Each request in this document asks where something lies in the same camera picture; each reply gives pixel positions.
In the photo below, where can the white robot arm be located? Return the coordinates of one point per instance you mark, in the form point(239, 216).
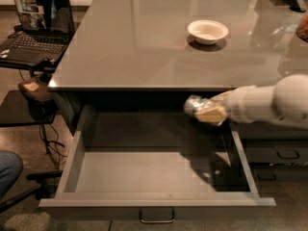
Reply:
point(285, 104)

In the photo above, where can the metal drawer handle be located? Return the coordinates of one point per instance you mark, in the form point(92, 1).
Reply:
point(156, 216)

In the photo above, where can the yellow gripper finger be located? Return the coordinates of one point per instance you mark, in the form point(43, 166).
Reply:
point(214, 114)
point(221, 96)

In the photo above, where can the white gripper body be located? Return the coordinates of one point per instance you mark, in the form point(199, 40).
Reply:
point(240, 105)

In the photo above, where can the black laptop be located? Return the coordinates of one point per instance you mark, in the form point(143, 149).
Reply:
point(46, 29)

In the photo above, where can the brown object on counter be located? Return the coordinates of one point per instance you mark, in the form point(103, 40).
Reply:
point(302, 29)

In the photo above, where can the person's knee in jeans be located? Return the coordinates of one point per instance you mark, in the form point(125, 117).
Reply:
point(11, 166)

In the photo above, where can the black laptop stand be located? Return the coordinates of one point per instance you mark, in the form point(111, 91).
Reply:
point(14, 112)

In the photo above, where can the white paper bowl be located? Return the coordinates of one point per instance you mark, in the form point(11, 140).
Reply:
point(207, 32)

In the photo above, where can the black device with label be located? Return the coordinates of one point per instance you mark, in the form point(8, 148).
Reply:
point(40, 101)

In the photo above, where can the crushed 7up can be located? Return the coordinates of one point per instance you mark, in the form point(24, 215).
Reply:
point(195, 103)

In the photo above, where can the open grey top drawer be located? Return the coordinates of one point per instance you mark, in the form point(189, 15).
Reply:
point(120, 163)

